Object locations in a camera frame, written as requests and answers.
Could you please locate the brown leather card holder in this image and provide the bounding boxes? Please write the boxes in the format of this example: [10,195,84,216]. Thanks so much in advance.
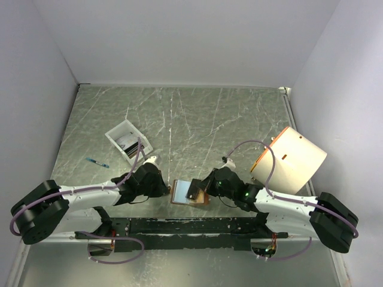
[171,179,209,207]

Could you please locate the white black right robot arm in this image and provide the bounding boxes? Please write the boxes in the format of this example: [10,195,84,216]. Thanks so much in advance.
[198,167,358,254]

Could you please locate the black credit card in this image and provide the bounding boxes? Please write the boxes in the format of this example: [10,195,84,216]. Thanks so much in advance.
[186,179,205,204]

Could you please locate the aluminium front rail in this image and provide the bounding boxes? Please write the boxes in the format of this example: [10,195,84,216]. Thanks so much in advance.
[22,232,118,245]

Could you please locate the white card box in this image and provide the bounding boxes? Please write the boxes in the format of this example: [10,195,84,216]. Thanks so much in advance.
[105,120,153,165]

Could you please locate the gold striped credit card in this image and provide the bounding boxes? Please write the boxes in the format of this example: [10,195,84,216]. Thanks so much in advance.
[115,132,138,158]

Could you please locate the white cylinder with wooden base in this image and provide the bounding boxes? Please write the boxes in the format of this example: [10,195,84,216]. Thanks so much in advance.
[250,127,327,195]

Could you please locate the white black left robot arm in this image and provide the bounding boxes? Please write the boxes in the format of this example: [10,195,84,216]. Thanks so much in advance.
[10,162,169,245]

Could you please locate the blue pen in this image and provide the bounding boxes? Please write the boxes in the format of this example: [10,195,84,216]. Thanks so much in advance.
[85,157,110,169]

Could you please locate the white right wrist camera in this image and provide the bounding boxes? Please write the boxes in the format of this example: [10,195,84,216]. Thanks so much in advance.
[221,156,236,170]

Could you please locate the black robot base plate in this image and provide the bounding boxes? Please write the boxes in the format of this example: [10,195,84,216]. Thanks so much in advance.
[92,215,273,252]

